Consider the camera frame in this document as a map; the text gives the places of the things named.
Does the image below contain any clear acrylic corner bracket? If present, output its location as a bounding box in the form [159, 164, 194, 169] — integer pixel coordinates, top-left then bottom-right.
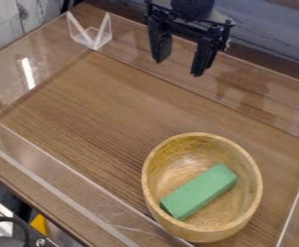
[66, 13, 113, 50]

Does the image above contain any brown wooden bowl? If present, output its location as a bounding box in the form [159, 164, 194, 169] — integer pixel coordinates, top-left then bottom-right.
[142, 132, 263, 243]

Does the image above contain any clear acrylic barrier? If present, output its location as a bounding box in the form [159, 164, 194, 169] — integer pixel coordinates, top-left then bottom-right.
[0, 123, 194, 247]

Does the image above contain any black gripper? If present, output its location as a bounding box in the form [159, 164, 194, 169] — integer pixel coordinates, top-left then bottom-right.
[145, 0, 237, 77]

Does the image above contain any yellow tag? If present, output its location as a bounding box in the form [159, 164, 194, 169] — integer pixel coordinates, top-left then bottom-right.
[31, 214, 48, 235]

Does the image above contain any green rectangular block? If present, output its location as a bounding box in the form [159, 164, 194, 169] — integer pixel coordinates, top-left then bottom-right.
[161, 163, 238, 221]

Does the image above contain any black cable bottom left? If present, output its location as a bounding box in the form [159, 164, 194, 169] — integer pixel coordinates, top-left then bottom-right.
[0, 216, 34, 247]

